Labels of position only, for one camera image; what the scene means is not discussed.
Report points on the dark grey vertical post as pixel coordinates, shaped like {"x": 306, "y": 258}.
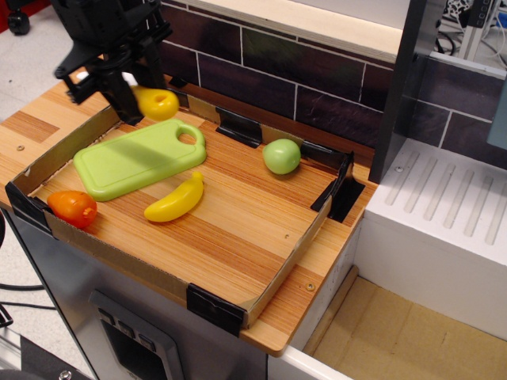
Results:
{"x": 417, "y": 42}

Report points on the silver toy oven front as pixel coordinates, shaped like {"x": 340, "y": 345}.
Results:
{"x": 126, "y": 330}

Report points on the cardboard fence with black tape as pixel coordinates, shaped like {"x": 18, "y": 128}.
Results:
{"x": 246, "y": 242}

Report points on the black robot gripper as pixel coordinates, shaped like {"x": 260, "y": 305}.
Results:
{"x": 109, "y": 38}

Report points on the yellow toy banana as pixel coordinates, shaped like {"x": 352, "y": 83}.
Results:
{"x": 179, "y": 202}

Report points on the green toy apple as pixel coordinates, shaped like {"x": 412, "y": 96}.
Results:
{"x": 281, "y": 156}

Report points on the orange toy carrot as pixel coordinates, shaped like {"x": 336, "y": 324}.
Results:
{"x": 74, "y": 207}

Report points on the green plastic cutting board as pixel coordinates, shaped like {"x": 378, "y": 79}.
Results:
{"x": 127, "y": 163}

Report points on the white toy sink drainboard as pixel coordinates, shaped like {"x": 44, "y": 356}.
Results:
{"x": 436, "y": 228}

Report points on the white yellow toy knife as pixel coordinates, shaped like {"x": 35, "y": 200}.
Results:
{"x": 155, "y": 104}

